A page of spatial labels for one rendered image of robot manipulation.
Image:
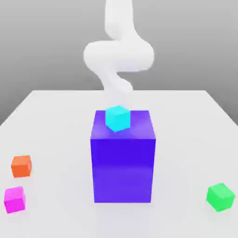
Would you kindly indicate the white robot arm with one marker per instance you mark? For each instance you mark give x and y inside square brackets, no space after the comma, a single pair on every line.
[119,54]

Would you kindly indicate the small cyan cube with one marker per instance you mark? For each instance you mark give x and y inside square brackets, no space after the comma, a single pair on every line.
[117,119]

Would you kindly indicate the small orange cube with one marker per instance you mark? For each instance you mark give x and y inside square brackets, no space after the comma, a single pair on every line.
[21,166]

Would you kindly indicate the small green cube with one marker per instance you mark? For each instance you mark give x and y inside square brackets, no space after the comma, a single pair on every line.
[220,198]

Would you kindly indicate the small magenta cube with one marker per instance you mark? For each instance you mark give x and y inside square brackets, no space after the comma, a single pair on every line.
[14,199]

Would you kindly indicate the large purple box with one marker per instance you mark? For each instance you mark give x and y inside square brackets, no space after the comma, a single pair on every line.
[122,167]

